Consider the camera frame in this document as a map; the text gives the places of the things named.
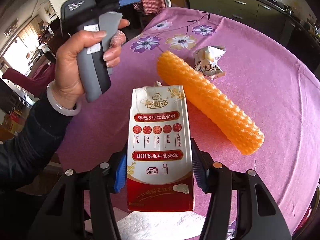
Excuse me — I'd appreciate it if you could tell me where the orange foam net sleeve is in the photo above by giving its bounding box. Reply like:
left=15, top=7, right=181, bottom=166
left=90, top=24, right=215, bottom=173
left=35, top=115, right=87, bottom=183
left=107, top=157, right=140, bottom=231
left=157, top=51, right=265, bottom=155

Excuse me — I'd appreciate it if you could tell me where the red white milk carton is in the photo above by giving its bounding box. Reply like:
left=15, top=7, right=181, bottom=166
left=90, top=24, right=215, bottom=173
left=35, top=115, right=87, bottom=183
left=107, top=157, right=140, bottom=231
left=126, top=85, right=194, bottom=212

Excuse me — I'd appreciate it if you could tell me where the white snack wrapper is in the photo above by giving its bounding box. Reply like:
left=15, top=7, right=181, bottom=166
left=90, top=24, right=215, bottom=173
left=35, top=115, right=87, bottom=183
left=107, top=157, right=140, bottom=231
left=193, top=46, right=226, bottom=80

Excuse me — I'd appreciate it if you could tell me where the black jacket left forearm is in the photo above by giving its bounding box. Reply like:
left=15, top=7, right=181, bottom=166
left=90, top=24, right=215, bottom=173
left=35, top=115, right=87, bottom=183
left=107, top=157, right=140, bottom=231
left=0, top=96, right=72, bottom=192

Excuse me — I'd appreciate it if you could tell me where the person's left hand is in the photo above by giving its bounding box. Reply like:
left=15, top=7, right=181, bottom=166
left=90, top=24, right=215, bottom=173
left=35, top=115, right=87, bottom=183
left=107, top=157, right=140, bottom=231
left=52, top=18, right=130, bottom=110

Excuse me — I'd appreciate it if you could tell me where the white paper napkin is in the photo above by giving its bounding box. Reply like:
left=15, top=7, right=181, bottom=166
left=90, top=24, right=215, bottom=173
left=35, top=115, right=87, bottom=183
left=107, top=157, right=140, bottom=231
left=117, top=211, right=205, bottom=239

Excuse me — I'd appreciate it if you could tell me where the pink floral tablecloth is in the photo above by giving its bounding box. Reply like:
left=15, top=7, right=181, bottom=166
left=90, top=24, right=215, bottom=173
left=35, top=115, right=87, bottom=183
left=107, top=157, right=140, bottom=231
left=57, top=8, right=319, bottom=232

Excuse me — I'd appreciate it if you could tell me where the white jade bracelet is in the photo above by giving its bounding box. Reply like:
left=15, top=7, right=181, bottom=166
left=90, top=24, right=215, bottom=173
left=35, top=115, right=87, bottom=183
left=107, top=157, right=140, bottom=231
left=46, top=80, right=82, bottom=117

